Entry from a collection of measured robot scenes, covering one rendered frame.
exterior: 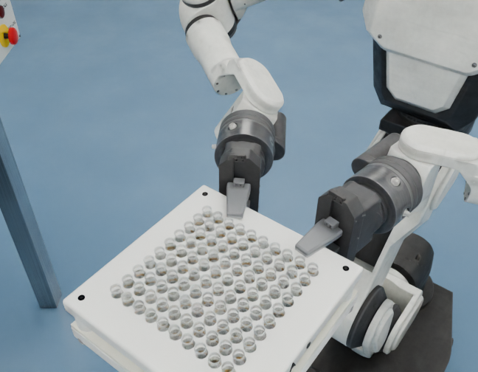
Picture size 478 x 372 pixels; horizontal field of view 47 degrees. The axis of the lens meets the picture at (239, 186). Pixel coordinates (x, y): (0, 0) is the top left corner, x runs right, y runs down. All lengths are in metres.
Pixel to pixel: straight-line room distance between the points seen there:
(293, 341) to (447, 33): 0.57
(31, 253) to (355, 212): 1.28
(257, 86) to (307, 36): 2.63
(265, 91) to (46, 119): 2.07
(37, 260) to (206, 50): 1.03
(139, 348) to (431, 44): 0.66
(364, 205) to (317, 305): 0.15
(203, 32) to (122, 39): 2.52
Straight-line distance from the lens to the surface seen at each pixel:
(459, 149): 0.80
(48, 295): 1.93
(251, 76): 0.88
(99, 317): 0.62
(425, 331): 1.71
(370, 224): 0.72
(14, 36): 1.41
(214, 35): 0.98
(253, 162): 0.71
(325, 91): 2.94
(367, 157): 0.80
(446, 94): 1.00
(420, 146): 0.78
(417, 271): 1.62
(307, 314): 0.60
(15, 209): 1.65
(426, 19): 0.95
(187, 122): 2.68
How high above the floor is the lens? 1.52
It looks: 41 degrees down
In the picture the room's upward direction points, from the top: straight up
